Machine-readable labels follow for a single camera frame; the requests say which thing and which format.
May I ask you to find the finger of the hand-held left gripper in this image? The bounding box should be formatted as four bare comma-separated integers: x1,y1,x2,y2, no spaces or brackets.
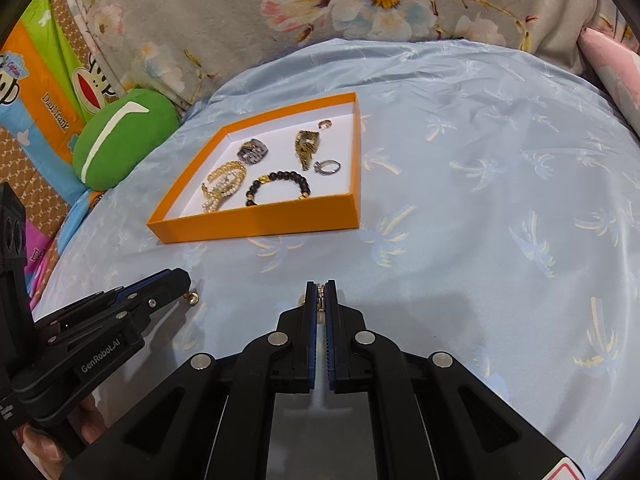
32,268,174,332
47,270,191,344

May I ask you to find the gold wristwatch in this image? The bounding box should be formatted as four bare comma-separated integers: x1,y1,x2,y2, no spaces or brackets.
294,130,322,171

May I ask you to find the light blue palm-print sheet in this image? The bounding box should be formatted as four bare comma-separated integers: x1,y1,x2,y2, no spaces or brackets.
30,37,640,480

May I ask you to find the gold braided bangle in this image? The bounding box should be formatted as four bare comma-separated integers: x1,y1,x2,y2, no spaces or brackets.
201,160,248,196

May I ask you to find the silver wristwatch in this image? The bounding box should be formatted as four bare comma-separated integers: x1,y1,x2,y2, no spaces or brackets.
237,138,271,165

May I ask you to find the cartoon printed blanket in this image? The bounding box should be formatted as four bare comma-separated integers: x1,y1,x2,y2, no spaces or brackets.
0,0,132,313

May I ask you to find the person's left hand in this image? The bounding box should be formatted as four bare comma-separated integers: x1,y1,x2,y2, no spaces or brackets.
15,395,109,465

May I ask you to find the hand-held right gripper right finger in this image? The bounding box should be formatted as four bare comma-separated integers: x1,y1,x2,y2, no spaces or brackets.
324,279,583,480

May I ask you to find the orange cardboard box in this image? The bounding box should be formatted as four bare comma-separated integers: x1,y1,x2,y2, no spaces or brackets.
147,92,362,245

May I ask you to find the pink floral pillow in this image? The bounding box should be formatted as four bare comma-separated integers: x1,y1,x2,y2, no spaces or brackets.
577,27,640,137

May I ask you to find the green cushion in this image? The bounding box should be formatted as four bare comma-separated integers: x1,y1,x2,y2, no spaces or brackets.
72,88,181,191

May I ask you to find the white pearl bracelet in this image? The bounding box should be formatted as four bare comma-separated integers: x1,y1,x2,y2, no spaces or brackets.
202,172,242,214

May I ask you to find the black bead bracelet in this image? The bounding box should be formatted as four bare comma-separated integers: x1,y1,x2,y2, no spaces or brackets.
244,171,312,207

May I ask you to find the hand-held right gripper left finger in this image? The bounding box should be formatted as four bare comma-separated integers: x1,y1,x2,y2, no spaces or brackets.
60,280,321,480

